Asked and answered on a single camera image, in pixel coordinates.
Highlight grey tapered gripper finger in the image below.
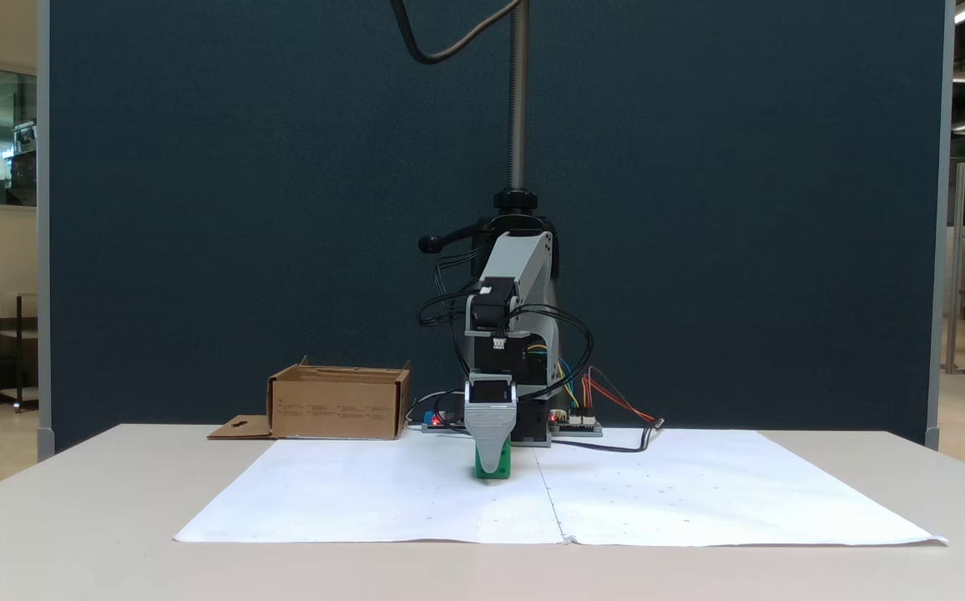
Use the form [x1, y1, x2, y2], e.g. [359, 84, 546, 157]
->
[465, 404, 518, 477]

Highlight green dice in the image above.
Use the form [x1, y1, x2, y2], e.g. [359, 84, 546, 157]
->
[473, 441, 513, 482]

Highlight blue power circuit board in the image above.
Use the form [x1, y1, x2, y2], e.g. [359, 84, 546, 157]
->
[422, 407, 472, 435]

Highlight grey motor controller circuit board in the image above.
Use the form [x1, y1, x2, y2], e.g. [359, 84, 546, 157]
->
[551, 413, 604, 437]

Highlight white paper sheet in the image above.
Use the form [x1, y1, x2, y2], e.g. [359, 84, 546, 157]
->
[174, 436, 567, 545]
[533, 430, 948, 548]

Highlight brown cardboard box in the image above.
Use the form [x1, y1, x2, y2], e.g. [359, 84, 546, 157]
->
[207, 356, 413, 441]

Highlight dark blue partition panel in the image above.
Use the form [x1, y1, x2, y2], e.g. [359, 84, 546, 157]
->
[38, 0, 955, 452]

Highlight black shelf cart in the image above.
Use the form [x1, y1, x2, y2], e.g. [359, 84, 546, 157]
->
[0, 292, 39, 412]

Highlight yellow wire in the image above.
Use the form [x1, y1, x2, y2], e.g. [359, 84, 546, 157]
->
[533, 342, 580, 410]

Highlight black motor cable bundle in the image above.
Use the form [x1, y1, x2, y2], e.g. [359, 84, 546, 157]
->
[417, 245, 488, 403]
[508, 303, 594, 403]

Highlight orange wires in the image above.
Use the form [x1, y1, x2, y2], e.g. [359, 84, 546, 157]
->
[581, 366, 657, 423]

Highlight black cable with white connector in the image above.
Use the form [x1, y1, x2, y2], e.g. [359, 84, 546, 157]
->
[549, 417, 665, 454]

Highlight black camera stand with pole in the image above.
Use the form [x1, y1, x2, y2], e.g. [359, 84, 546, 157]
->
[418, 0, 563, 410]

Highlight black camera cable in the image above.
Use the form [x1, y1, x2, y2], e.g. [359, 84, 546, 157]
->
[389, 0, 525, 65]

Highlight framed wall window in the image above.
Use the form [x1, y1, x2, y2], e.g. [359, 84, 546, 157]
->
[0, 57, 38, 215]

